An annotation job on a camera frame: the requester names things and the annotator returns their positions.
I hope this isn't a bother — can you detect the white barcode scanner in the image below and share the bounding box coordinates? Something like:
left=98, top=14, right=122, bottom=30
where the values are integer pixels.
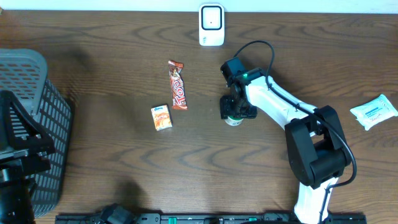
left=198, top=3, right=225, bottom=47

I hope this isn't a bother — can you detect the green lid jar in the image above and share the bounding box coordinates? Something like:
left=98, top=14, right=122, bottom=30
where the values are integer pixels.
left=224, top=116, right=244, bottom=126

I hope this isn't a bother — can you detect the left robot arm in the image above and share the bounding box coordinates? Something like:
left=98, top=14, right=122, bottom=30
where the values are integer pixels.
left=1, top=90, right=55, bottom=223

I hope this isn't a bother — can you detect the white wet wipes pack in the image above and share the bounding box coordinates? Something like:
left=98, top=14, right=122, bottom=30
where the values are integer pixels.
left=350, top=94, right=397, bottom=131

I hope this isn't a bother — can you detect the orange snack box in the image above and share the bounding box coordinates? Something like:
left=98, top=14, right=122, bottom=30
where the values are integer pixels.
left=151, top=105, right=172, bottom=131

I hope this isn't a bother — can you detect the grey plastic basket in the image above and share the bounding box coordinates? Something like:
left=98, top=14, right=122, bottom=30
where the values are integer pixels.
left=1, top=49, right=73, bottom=218

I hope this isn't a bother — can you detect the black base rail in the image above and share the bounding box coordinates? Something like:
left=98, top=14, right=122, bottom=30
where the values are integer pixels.
left=55, top=212, right=368, bottom=224

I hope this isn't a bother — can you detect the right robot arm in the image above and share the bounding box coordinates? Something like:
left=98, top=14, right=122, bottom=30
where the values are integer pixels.
left=220, top=68, right=356, bottom=223

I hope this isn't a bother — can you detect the orange chocolate bar wrapper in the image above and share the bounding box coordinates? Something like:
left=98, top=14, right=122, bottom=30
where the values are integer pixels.
left=169, top=60, right=188, bottom=110

